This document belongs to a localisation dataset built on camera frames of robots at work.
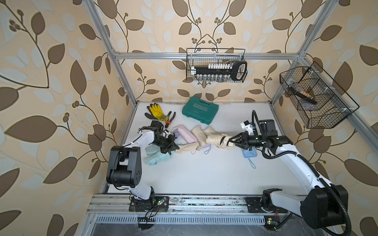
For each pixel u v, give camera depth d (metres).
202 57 0.91
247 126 0.75
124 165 0.46
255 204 0.74
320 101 0.73
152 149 0.91
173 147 0.79
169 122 1.08
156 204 0.74
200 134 0.96
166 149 0.80
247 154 0.89
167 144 0.79
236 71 0.84
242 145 0.69
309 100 0.77
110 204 0.77
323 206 0.40
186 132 0.98
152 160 0.86
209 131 1.00
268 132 0.63
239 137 0.72
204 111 1.10
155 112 1.12
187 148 0.86
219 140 0.77
